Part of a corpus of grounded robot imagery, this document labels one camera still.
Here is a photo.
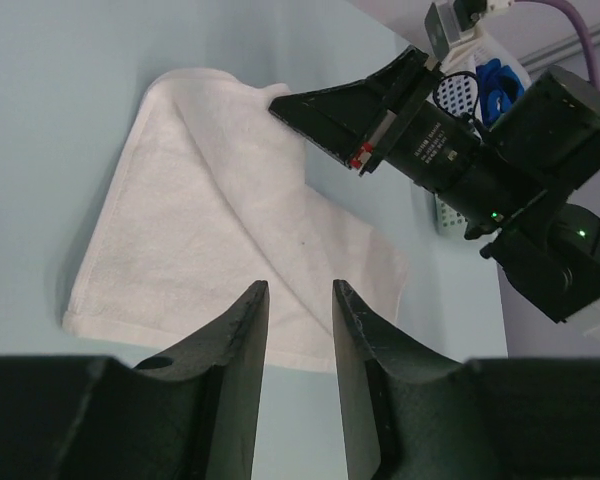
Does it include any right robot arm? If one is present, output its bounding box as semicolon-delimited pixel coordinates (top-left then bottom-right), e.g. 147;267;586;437
269;47;600;323

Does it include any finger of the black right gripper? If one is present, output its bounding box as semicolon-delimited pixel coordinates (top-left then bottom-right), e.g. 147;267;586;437
268;74;397;165

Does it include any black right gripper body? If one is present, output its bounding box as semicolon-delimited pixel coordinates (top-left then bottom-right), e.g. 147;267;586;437
349;46;479;193

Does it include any white basket with towels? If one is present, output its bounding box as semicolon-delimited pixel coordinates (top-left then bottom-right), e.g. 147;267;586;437
429;37;531;240

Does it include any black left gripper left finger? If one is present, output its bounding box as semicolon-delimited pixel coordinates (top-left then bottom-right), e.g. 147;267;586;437
0;281;269;479

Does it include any right aluminium frame post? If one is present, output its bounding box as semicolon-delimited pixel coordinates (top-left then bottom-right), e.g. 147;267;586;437
519;23;600;74

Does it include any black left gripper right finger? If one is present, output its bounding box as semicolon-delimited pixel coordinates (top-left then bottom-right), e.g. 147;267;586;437
332;280;600;479

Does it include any white towel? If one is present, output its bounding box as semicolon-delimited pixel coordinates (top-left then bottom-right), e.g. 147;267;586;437
62;68;407;372

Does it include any blue towel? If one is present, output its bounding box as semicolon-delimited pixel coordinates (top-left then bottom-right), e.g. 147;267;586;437
476;58;525;127

